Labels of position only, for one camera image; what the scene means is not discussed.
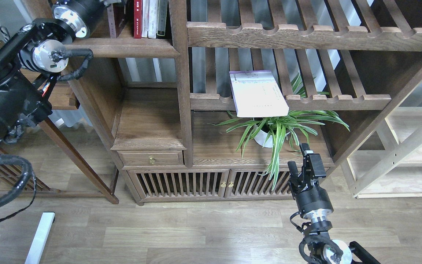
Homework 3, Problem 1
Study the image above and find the grey dark upright book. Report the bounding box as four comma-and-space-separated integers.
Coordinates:
157, 0, 171, 39

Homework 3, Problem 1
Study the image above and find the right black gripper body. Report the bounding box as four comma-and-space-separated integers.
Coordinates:
290, 176, 334, 220

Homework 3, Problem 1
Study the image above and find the white plant pot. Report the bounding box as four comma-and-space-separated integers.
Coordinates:
253, 125, 274, 148

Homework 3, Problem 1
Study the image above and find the pale lavender book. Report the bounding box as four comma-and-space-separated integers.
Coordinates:
229, 70, 289, 118

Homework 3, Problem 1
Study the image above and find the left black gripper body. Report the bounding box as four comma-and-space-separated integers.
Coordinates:
52, 0, 113, 39

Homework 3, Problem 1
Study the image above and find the dark wooden bookshelf cabinet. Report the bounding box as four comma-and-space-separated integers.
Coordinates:
23, 0, 422, 206

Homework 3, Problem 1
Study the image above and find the dark maroon book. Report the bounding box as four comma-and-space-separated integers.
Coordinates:
107, 0, 128, 39

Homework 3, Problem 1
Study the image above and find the red paperback book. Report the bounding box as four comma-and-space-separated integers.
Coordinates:
133, 0, 142, 39

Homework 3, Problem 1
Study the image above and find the dark slatted wooden rack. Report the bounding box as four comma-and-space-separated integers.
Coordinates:
0, 152, 67, 197

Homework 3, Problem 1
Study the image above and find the green spider plant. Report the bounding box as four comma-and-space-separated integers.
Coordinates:
211, 73, 350, 190

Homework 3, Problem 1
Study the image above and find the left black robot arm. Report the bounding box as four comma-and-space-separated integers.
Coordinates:
0, 0, 114, 207

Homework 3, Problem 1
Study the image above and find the brass drawer knob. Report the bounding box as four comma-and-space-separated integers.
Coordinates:
148, 156, 156, 165

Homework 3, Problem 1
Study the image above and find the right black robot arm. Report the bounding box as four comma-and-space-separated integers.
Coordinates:
288, 143, 378, 264

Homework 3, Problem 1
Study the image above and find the white striped upright book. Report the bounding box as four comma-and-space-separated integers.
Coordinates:
147, 0, 159, 39

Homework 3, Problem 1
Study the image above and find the white base bar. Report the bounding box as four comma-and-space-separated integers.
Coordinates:
25, 212, 55, 264

